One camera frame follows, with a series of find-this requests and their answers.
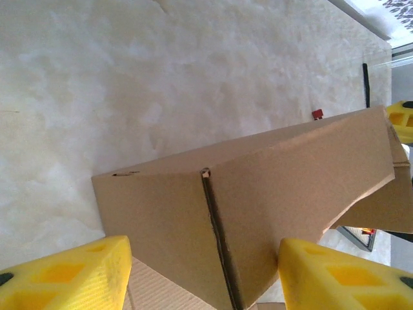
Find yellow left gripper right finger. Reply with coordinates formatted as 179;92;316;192
277;238;413;310

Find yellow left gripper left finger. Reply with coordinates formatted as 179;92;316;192
0;234;133;310

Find brown cardboard box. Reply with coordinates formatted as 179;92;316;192
92;105;413;310

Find black board with orange connectors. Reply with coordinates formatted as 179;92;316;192
336;225;378;253

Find aluminium side rail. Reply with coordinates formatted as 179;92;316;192
390;40;413;109

